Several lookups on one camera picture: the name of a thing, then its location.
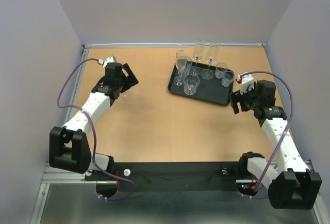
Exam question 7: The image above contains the black plastic tray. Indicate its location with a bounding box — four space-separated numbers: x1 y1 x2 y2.
168 65 234 106

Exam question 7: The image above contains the large faceted tumbler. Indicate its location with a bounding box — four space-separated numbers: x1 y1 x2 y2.
184 74 200 95

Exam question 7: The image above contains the etched stemmed glass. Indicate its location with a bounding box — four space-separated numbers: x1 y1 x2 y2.
190 39 205 76

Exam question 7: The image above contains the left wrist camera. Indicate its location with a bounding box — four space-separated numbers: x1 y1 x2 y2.
103 55 117 68

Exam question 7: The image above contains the purple cable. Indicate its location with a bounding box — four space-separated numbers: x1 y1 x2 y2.
236 70 294 199
56 58 138 201

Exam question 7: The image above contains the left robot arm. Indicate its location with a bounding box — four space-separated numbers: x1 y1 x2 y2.
48 60 139 180

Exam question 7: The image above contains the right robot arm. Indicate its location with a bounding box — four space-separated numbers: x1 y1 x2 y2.
230 74 322 210

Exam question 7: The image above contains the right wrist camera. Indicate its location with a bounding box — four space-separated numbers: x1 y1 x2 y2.
236 72 254 95

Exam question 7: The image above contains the faceted tumbler glass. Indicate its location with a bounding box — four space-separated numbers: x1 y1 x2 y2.
182 57 192 77

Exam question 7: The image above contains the clear wine glass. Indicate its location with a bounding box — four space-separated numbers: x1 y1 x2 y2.
175 50 187 86

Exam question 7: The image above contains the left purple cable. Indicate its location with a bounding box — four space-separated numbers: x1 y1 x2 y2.
56 58 138 201

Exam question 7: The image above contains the small shot glass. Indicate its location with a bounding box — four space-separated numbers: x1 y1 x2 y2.
121 90 129 100

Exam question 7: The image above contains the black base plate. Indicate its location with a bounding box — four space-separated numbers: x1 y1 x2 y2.
85 162 255 193

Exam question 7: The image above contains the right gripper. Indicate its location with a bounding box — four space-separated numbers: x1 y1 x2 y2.
228 82 260 114

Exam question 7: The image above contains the tall champagne flute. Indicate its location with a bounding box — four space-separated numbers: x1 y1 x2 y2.
201 40 220 80

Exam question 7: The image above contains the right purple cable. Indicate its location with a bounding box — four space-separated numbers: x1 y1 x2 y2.
236 70 294 199

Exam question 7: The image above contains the aluminium table frame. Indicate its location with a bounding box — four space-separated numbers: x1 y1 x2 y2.
45 46 324 223

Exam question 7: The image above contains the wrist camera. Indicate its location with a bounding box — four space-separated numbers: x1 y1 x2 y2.
103 55 117 68
236 72 254 95

